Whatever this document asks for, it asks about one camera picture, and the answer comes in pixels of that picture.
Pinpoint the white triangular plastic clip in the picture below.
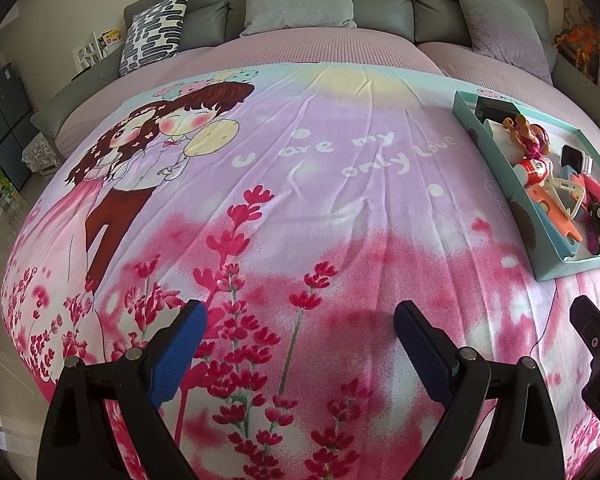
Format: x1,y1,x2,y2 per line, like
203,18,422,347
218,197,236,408
545,175,588,221

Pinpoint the black white patterned pillow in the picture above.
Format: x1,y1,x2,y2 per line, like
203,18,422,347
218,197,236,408
119,0,190,77

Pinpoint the printed cartoon blanket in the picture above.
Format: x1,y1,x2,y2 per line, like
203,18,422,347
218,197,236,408
0,62,600,480

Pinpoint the orange and black object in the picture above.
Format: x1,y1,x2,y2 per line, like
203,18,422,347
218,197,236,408
554,24,600,66

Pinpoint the white rectangular block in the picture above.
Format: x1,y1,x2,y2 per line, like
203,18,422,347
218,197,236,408
482,119,511,143

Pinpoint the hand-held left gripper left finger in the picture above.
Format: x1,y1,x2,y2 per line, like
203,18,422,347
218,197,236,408
36,299,209,480

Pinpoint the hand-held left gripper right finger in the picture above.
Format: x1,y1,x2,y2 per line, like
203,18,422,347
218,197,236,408
393,300,566,480

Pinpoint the lavender pillow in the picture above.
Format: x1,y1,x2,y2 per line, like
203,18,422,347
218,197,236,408
447,0,553,86

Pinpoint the orange and blue plastic tool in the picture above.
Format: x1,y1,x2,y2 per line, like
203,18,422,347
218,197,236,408
525,185,583,261

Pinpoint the white smart watch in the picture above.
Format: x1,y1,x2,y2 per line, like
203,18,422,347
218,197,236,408
560,144,595,176

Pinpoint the black plug adapter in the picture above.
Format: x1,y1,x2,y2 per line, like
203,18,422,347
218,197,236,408
475,96,521,122

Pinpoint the teal cardboard box tray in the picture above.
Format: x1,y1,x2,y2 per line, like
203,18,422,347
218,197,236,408
452,90,600,282

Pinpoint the red white tube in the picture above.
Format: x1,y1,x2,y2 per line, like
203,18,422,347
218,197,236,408
512,157,551,186

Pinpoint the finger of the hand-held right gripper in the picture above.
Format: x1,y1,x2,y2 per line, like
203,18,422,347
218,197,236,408
569,295,600,362

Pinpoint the brown pink toy dog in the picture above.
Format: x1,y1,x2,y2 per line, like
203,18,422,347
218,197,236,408
502,115,551,158

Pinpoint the dark grey cabinet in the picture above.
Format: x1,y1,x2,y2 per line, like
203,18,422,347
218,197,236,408
0,62,33,186

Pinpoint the white shelf rack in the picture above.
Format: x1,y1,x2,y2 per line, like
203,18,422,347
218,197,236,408
71,27,125,81

